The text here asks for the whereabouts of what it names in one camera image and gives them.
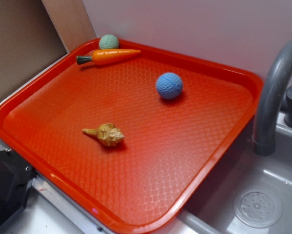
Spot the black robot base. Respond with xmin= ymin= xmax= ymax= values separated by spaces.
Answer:
xmin=0 ymin=151 xmax=35 ymax=230

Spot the blue textured ball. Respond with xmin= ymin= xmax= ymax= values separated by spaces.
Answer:
xmin=156 ymin=73 xmax=183 ymax=100

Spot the green textured ball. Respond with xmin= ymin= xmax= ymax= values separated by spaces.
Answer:
xmin=99 ymin=35 xmax=119 ymax=49

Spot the red plastic tray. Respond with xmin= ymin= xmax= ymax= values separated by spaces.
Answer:
xmin=0 ymin=40 xmax=263 ymax=234

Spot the tan toy seashell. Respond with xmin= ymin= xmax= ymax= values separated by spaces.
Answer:
xmin=82 ymin=123 xmax=124 ymax=147

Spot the orange toy carrot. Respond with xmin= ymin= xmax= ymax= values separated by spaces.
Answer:
xmin=76 ymin=49 xmax=141 ymax=65

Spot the grey toy faucet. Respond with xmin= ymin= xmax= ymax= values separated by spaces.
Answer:
xmin=252 ymin=41 xmax=292 ymax=156

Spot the wooden board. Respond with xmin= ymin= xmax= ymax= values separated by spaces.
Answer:
xmin=42 ymin=0 xmax=97 ymax=53

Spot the grey toy sink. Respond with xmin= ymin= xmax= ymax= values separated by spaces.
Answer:
xmin=178 ymin=114 xmax=292 ymax=234

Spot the brown cardboard panel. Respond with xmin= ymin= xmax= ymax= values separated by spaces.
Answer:
xmin=0 ymin=0 xmax=66 ymax=102

